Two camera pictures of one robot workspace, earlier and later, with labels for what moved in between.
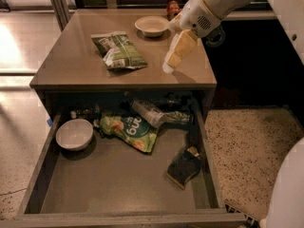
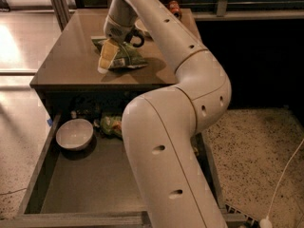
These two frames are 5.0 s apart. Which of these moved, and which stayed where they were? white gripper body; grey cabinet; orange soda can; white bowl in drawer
Moved: white gripper body
Stayed: grey cabinet; orange soda can; white bowl in drawer
